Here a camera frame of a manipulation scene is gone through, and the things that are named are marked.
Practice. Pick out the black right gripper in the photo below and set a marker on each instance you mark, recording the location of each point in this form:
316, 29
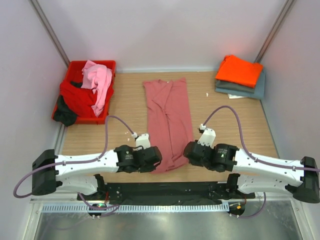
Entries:
193, 163

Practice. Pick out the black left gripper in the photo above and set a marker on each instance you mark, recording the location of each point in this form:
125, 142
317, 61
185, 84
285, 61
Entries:
147, 168

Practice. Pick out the dusty rose t-shirt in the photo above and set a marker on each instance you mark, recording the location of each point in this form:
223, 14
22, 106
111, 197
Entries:
169, 122

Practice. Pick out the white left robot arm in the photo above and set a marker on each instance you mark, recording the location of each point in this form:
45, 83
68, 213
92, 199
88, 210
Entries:
81, 173

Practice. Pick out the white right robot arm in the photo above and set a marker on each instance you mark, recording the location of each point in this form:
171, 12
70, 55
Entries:
259, 173

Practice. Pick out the folded white t-shirt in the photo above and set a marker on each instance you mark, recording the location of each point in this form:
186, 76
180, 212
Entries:
231, 96

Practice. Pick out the folded grey t-shirt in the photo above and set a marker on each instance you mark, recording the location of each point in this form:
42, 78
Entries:
233, 86

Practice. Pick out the folded blue-grey t-shirt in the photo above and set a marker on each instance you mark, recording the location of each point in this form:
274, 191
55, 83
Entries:
259, 89

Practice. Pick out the red t-shirt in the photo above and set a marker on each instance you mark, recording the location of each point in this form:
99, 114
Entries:
81, 101

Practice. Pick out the folded orange t-shirt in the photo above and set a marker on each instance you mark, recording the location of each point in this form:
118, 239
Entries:
238, 71

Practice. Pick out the black t-shirt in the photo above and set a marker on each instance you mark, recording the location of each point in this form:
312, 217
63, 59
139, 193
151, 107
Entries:
65, 112

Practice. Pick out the light pink t-shirt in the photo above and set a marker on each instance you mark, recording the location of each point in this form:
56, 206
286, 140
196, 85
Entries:
98, 78

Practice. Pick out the red plastic bin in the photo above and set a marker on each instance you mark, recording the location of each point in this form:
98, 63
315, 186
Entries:
74, 74

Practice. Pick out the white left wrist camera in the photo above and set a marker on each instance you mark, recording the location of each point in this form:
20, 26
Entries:
141, 141

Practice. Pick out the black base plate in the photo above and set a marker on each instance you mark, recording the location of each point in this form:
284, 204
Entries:
168, 193

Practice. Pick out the slotted white cable duct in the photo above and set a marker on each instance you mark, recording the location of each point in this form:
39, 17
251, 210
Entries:
123, 209

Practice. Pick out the aluminium frame rail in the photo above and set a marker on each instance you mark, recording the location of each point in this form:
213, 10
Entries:
49, 30

